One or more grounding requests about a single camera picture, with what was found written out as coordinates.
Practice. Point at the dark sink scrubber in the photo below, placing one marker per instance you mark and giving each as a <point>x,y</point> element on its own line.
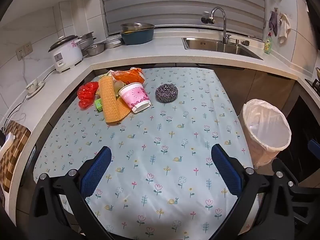
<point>246,43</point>

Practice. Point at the steel wool scrubber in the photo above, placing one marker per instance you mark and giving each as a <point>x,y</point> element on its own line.
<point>166,93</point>

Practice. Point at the small green box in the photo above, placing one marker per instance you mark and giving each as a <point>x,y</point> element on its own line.
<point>99,105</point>

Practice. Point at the stacked steel pots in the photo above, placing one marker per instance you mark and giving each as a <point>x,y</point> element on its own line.
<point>87,40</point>

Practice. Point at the pink paper cup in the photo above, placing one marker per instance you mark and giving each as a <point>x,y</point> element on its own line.
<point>133,96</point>

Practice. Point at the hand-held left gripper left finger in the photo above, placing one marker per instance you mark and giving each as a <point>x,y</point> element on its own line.
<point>96,170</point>

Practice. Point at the bin with white liner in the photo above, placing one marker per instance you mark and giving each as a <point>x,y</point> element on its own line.
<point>265,130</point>

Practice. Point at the brown kitchen cabinet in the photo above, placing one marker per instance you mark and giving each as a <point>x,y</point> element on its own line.
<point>255,87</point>

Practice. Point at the chrome kitchen faucet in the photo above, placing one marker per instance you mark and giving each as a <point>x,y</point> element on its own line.
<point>224,22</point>

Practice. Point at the orange waffle dish cloth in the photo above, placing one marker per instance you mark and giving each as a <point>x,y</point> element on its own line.
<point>110,105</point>

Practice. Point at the orange snack wrapper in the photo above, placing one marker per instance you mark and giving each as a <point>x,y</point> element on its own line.
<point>130,76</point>

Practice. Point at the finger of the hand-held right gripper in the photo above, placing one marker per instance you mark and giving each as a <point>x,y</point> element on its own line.
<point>301,192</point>
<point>314,148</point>

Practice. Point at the dark blue basin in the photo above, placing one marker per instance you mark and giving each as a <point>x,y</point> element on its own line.
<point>137,38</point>

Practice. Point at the checkered wooden cutting board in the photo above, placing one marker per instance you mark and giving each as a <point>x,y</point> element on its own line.
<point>15,160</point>

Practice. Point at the black gas stove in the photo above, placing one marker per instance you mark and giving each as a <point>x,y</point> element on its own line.
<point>315,85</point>

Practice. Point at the green dish soap bottle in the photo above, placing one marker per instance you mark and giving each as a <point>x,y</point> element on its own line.
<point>268,45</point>

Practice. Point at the grey window blind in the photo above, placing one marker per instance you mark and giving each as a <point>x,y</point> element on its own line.
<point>182,5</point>

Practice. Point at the wall power socket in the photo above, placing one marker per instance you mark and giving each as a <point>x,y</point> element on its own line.
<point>24,51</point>

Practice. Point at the steel mixing bowl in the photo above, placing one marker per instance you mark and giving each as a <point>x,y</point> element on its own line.
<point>95,49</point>

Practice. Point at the purple hanging cloth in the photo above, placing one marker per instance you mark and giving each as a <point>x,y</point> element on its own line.
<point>273,22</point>

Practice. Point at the white hanging cloth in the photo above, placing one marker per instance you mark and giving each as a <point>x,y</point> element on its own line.
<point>284,27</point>

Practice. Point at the steel tray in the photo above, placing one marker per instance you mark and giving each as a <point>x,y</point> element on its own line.
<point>113,43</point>

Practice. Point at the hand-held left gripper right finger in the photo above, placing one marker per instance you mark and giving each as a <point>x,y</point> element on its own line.
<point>226,168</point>

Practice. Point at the white rice cooker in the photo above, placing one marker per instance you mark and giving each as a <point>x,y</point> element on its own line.
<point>66,55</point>

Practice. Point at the red plastic bag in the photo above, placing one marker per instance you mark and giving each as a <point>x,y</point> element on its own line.
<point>86,93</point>

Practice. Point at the large steel bowl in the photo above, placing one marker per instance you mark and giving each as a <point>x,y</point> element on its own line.
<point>137,26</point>

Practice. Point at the stainless steel sink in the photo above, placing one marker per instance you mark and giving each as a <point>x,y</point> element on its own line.
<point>215,45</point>

